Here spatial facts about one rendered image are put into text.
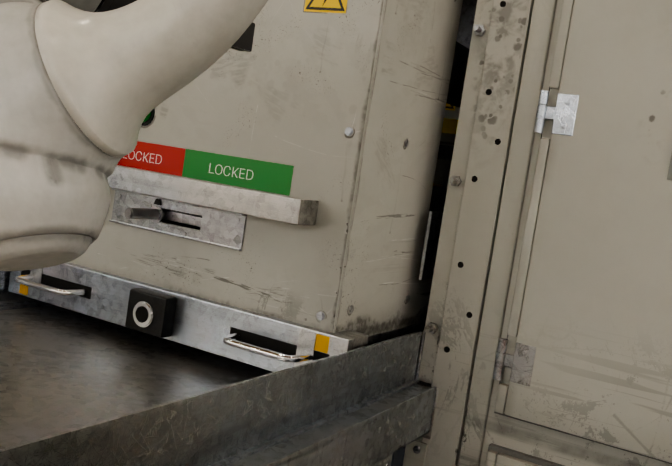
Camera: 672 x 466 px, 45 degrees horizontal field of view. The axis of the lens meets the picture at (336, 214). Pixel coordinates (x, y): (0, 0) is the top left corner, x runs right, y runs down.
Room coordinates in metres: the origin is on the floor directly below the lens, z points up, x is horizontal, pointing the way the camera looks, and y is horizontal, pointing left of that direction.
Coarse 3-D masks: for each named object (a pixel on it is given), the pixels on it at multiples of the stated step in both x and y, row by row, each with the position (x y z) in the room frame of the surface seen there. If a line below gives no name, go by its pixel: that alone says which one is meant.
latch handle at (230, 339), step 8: (232, 336) 0.93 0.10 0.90; (240, 336) 0.94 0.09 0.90; (232, 344) 0.90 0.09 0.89; (240, 344) 0.90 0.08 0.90; (248, 344) 0.89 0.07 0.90; (256, 352) 0.89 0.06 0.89; (264, 352) 0.88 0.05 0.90; (272, 352) 0.88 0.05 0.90; (280, 360) 0.87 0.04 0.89; (288, 360) 0.87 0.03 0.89; (296, 360) 0.87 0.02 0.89; (304, 360) 0.88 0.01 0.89
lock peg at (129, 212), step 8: (160, 200) 1.03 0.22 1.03; (128, 208) 0.98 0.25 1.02; (136, 208) 0.99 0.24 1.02; (144, 208) 1.00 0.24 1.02; (152, 208) 1.02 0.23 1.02; (160, 208) 1.02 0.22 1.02; (128, 216) 0.98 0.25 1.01; (136, 216) 0.99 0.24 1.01; (144, 216) 1.00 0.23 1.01; (152, 216) 1.01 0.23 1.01; (160, 216) 1.02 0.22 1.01
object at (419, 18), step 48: (384, 0) 0.90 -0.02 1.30; (432, 0) 1.01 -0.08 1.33; (384, 48) 0.91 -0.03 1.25; (432, 48) 1.03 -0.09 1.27; (384, 96) 0.93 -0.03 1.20; (432, 96) 1.05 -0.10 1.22; (384, 144) 0.95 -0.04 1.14; (432, 144) 1.07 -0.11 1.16; (384, 192) 0.96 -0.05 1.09; (384, 240) 0.98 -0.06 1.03; (384, 288) 1.00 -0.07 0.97
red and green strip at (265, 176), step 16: (144, 144) 1.05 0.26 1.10; (128, 160) 1.06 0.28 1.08; (144, 160) 1.04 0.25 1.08; (160, 160) 1.03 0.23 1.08; (176, 160) 1.02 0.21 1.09; (192, 160) 1.01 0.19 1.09; (208, 160) 1.00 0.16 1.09; (224, 160) 0.99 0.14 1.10; (240, 160) 0.97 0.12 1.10; (256, 160) 0.96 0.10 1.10; (192, 176) 1.01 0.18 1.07; (208, 176) 1.00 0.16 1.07; (224, 176) 0.98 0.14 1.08; (240, 176) 0.97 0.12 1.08; (256, 176) 0.96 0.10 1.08; (272, 176) 0.95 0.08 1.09; (288, 176) 0.94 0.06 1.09; (272, 192) 0.95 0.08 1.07; (288, 192) 0.94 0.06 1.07
